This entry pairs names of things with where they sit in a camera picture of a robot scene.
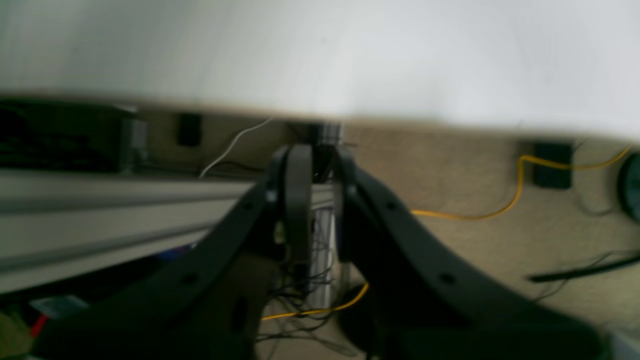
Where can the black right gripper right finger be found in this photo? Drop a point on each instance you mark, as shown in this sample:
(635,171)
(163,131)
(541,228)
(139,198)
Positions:
(424,302)

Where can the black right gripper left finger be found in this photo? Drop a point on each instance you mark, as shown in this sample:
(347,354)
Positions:
(207,304)

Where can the black box on floor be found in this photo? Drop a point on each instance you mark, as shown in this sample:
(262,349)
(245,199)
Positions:
(550,171)

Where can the grey aluminium frame rail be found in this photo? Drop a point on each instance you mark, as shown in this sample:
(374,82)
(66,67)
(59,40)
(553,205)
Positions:
(56,226)

